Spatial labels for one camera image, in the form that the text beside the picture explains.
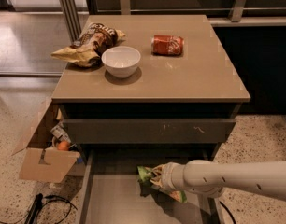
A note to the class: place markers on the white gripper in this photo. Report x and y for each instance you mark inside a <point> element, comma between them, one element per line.
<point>168,177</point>

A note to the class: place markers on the green rice chip bag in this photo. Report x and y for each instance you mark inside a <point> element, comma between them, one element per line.
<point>145,176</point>

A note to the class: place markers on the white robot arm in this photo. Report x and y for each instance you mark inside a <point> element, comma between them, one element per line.
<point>209,178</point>

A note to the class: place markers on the open middle drawer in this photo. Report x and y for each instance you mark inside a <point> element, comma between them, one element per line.
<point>111,193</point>

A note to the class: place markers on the grey drawer cabinet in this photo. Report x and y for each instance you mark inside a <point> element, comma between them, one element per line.
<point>201,83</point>

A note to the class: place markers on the closed top drawer front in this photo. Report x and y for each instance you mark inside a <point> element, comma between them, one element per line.
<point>148,131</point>

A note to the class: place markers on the brown yellow chip bag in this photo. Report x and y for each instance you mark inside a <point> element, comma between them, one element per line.
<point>87,50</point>

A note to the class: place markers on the orange fruit in box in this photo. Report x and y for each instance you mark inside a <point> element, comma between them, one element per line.
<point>63,146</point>

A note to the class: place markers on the crumpled packet in box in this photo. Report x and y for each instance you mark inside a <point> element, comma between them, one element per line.
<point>60,133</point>

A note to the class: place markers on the open cardboard box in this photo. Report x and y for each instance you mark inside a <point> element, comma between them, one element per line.
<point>42,161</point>

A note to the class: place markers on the white ceramic bowl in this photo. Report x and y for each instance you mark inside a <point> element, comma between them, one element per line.
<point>121,61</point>

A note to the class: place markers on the red soda can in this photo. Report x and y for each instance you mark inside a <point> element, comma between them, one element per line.
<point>167,45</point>

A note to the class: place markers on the metal railing frame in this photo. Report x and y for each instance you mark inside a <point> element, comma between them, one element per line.
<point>222,13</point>

